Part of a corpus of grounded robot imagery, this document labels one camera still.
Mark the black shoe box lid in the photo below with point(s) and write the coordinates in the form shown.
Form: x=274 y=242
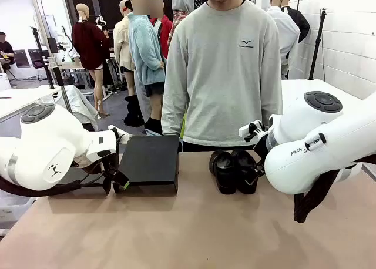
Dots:
x=75 y=176

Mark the person's left forearm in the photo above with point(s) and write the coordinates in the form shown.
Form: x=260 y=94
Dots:
x=271 y=104

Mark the white draped cloth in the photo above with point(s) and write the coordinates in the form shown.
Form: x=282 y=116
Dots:
x=79 y=104

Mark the person's right forearm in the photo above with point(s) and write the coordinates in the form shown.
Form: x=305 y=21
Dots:
x=173 y=110

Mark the white table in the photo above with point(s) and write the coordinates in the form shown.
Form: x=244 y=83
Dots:
x=17 y=98

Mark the mannequin in maroon sweater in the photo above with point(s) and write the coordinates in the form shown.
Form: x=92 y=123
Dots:
x=88 y=45

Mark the mannequin in grey hoodie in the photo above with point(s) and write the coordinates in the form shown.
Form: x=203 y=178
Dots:
x=182 y=1

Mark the person in grey sweatshirt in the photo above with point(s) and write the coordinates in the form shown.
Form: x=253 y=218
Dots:
x=220 y=75

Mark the black shoe box base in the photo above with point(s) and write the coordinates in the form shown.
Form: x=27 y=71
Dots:
x=151 y=163

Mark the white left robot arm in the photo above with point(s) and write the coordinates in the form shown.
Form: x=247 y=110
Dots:
x=44 y=139

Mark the black leather loafer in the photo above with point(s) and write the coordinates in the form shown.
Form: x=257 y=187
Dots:
x=224 y=172
x=246 y=170

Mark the white VR headset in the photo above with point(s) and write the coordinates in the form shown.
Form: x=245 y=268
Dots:
x=101 y=21

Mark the mannequin in beige jacket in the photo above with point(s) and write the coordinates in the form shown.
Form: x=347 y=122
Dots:
x=122 y=43

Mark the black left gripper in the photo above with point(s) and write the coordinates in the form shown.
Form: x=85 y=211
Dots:
x=110 y=166

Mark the black tripod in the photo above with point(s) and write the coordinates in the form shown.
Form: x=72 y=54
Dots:
x=318 y=43

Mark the black pole stand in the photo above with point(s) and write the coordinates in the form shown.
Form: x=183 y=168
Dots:
x=44 y=66

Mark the metal post with black grip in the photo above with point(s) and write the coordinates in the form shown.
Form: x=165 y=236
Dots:
x=58 y=75

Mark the clear plastic bin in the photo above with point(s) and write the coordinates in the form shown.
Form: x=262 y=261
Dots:
x=11 y=210

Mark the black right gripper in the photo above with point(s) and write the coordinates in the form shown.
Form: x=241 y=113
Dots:
x=261 y=148

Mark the mannequin in red jacket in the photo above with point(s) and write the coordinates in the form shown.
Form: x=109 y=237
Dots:
x=165 y=28

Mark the seated person in black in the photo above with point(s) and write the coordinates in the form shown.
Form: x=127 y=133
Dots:
x=6 y=50

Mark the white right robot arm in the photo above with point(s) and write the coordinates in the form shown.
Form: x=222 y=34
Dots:
x=308 y=151

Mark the mannequin in white shirt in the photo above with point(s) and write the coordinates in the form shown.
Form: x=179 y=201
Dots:
x=285 y=37

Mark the mannequin in blue fleece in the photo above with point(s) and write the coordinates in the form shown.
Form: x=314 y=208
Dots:
x=144 y=51

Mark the black mannequin socks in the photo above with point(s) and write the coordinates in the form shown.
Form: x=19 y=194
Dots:
x=154 y=125

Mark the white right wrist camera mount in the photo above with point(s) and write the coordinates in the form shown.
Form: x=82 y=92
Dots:
x=245 y=131

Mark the black mannequin boots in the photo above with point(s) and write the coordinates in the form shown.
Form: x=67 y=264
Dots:
x=133 y=116

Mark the mannequin in black jacket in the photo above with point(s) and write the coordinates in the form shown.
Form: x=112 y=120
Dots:
x=301 y=23

